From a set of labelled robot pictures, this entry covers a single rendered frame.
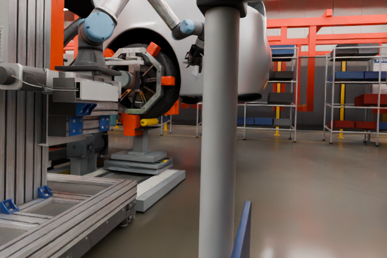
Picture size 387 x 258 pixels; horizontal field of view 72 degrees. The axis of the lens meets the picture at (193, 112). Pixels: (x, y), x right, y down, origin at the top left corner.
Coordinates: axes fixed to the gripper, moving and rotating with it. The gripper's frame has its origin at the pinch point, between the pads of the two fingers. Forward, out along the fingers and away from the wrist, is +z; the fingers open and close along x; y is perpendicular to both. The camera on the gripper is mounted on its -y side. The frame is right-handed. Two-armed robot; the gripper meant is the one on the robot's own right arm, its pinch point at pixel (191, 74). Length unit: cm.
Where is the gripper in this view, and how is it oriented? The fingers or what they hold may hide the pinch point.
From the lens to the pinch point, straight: 170.6
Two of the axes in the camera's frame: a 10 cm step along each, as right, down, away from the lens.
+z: -3.6, 7.6, 5.5
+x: 4.5, 6.5, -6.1
